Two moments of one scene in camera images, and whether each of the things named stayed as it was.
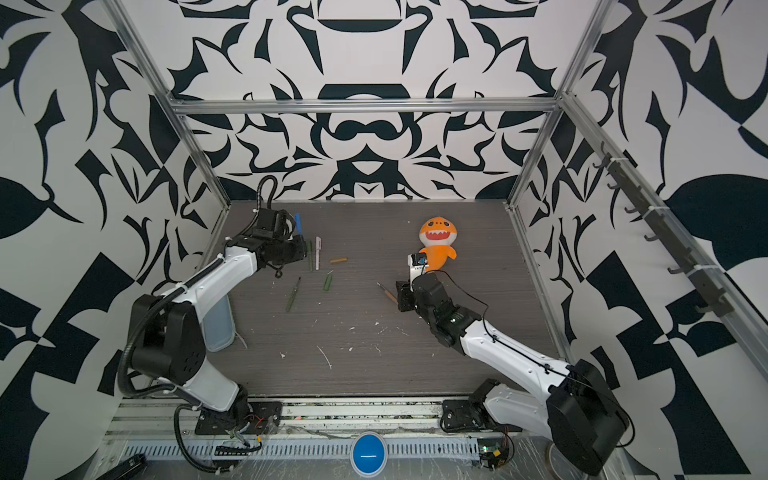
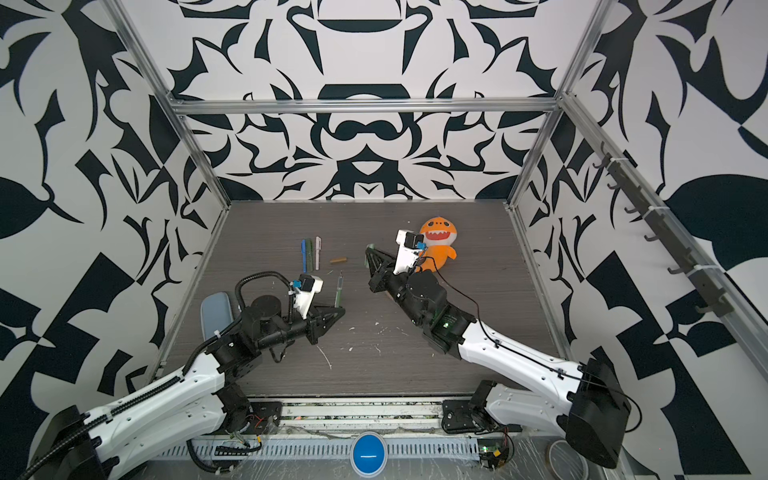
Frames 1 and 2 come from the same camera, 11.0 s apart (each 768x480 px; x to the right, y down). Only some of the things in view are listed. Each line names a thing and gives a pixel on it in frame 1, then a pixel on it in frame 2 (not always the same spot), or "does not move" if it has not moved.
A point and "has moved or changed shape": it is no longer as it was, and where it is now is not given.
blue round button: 368,454 does not move
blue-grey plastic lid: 218,325 does not move
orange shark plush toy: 438,234 does not move
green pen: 310,254 does not move
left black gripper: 302,249 to 313,324
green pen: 292,296 has moved or changed shape
